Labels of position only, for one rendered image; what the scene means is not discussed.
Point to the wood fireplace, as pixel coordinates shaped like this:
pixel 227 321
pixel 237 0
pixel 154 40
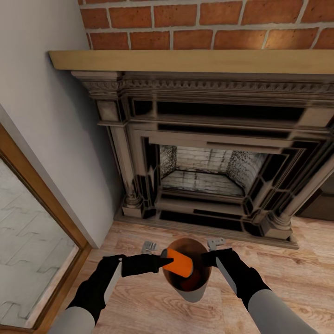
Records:
pixel 229 155

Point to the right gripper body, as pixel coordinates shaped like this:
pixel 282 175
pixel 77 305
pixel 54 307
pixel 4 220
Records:
pixel 207 259

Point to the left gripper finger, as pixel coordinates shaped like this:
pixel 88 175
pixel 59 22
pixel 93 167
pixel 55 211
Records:
pixel 164 261

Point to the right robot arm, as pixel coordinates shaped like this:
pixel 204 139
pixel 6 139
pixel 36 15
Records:
pixel 270 314

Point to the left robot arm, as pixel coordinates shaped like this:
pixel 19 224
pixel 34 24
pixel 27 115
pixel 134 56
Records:
pixel 92 295

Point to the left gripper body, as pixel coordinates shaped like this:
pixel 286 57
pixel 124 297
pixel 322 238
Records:
pixel 146 263

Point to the trash can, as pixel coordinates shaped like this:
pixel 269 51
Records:
pixel 192 249

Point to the door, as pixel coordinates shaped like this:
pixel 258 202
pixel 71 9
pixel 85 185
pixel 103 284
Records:
pixel 41 249

